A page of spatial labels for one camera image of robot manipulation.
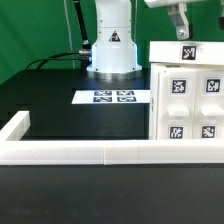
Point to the white cabinet door panel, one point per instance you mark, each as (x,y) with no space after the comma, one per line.
(175,104)
(209,105)

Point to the small white tagged cube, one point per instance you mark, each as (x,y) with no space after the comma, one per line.
(187,52)

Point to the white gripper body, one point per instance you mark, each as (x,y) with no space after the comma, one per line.
(161,3)

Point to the white cabinet body box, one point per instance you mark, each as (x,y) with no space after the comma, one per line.
(156,68)

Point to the white U-shaped fence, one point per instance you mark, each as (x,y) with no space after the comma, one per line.
(15,151)

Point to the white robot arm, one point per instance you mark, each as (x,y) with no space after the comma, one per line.
(114,54)

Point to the flat white tag base plate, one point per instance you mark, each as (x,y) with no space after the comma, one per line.
(111,96)

